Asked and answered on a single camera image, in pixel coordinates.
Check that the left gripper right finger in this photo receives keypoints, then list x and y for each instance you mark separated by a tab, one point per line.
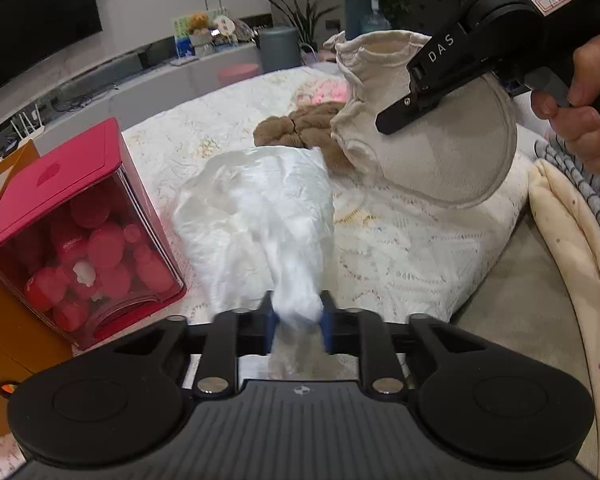
364	335

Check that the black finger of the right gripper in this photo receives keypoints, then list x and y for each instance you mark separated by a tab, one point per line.
410	110

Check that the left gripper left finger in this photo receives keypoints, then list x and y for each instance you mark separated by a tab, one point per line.
230	336

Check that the beige fabric hat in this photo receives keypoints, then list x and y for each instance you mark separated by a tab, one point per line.
455	156

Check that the white plastic bag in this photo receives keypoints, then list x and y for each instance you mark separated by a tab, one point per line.
256	221

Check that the brown knitted cloth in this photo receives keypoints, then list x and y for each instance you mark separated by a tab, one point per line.
308	127

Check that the person right hand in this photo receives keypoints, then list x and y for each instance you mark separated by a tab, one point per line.
579	124

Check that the checkered fruit print tablecloth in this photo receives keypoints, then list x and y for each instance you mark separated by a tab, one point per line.
393	252

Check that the green floor plant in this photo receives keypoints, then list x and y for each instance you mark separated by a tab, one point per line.
304	18

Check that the grey trash bin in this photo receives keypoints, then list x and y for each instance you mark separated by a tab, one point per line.
279	48

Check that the grey patterned cloth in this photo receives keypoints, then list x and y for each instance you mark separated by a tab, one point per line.
554	151

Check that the red lidded clear container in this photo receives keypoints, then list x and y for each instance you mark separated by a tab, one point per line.
80	242

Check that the teddy bear toy pile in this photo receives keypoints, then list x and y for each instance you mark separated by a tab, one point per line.
203	33

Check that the orange cardboard storage box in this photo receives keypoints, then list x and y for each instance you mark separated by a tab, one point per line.
27	344

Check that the cream dotted blanket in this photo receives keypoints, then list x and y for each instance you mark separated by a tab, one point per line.
572	233

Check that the grey marble TV console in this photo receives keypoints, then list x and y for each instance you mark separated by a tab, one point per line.
144	96

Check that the white wifi router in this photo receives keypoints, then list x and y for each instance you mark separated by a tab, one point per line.
28	123

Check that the black wall television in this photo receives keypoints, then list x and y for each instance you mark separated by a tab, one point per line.
33	30

